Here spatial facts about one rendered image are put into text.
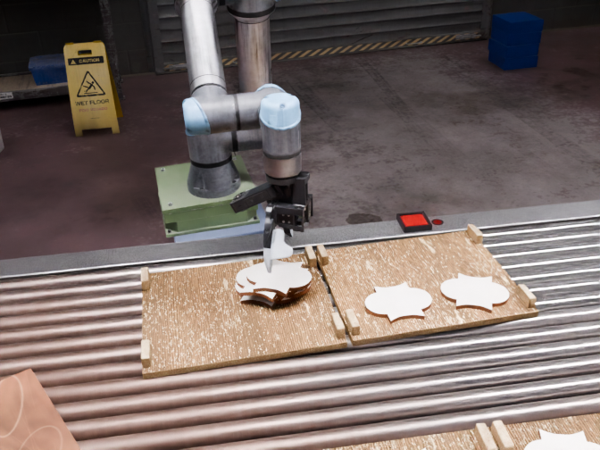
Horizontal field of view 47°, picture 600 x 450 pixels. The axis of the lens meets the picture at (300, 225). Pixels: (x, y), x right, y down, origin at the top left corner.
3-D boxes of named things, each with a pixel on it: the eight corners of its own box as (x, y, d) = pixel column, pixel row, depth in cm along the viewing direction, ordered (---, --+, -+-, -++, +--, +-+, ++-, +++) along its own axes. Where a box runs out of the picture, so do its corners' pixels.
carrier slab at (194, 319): (142, 279, 164) (141, 274, 164) (311, 257, 171) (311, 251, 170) (143, 379, 135) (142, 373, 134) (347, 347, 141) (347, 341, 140)
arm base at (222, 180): (182, 179, 201) (178, 148, 196) (232, 169, 205) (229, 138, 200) (195, 203, 189) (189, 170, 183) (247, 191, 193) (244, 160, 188)
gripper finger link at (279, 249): (287, 275, 139) (294, 229, 139) (259, 271, 140) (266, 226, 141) (291, 276, 142) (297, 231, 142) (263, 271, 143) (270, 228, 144)
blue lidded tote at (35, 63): (34, 75, 557) (29, 55, 549) (85, 70, 565) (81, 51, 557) (31, 87, 531) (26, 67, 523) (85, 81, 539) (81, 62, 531)
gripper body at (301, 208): (303, 236, 140) (302, 182, 134) (262, 230, 142) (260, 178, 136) (313, 218, 146) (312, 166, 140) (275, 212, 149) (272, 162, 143)
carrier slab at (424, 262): (314, 256, 171) (314, 251, 170) (470, 235, 178) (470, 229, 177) (353, 346, 141) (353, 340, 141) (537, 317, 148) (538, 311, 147)
